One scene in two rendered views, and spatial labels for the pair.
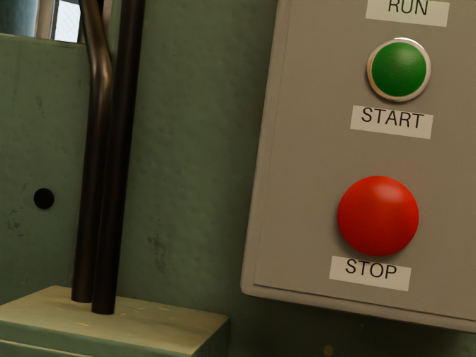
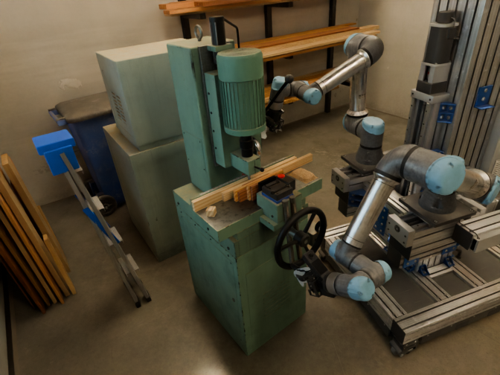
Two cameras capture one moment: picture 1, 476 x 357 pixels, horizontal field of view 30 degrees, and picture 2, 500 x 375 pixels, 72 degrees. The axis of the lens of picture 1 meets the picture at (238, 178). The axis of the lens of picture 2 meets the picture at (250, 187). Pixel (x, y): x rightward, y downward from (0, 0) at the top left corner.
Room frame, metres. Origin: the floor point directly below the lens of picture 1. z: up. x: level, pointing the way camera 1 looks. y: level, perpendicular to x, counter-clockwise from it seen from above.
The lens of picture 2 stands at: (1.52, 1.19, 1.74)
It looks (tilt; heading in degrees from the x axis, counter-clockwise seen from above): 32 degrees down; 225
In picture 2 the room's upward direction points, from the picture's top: 5 degrees counter-clockwise
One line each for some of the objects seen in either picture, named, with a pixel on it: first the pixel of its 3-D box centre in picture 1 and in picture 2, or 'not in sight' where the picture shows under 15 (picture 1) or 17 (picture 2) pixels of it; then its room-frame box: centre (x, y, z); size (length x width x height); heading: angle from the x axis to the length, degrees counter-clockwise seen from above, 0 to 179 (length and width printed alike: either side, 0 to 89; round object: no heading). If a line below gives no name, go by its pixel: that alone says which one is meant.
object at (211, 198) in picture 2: not in sight; (248, 181); (0.54, 0.21, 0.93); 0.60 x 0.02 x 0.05; 170
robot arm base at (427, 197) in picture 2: not in sight; (439, 195); (0.06, 0.91, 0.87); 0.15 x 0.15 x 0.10
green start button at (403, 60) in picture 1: (398, 69); not in sight; (0.33, -0.05, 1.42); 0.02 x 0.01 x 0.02; 80
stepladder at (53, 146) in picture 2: not in sight; (100, 229); (1.02, -0.53, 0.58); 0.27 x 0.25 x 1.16; 168
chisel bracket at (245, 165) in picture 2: not in sight; (245, 162); (0.55, 0.21, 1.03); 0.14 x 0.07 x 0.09; 80
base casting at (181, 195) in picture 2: not in sight; (237, 203); (0.53, 0.11, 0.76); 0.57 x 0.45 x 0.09; 80
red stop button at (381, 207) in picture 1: (377, 215); not in sight; (0.33, -0.05, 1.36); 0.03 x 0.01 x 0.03; 80
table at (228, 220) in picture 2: not in sight; (266, 202); (0.56, 0.34, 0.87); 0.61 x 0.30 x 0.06; 170
